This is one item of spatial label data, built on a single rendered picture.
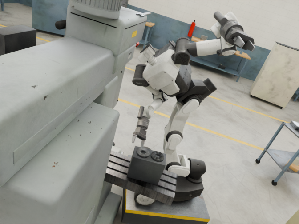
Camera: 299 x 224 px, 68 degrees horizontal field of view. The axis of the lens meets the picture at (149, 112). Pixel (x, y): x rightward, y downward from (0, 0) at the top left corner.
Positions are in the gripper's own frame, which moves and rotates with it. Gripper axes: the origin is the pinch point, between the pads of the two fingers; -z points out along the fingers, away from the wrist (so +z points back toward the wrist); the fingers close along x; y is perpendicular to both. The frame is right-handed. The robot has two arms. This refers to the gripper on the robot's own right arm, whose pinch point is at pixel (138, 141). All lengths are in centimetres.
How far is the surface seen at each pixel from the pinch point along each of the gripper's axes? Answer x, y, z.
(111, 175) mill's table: 11.7, -5.0, -29.1
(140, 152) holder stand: 10.3, 14.2, -11.9
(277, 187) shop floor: -272, 43, 30
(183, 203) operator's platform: -82, -1, -31
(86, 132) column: 75, 47, -26
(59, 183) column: 84, 58, -44
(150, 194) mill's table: -9.6, 14.3, -34.4
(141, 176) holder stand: -0.5, 10.8, -25.1
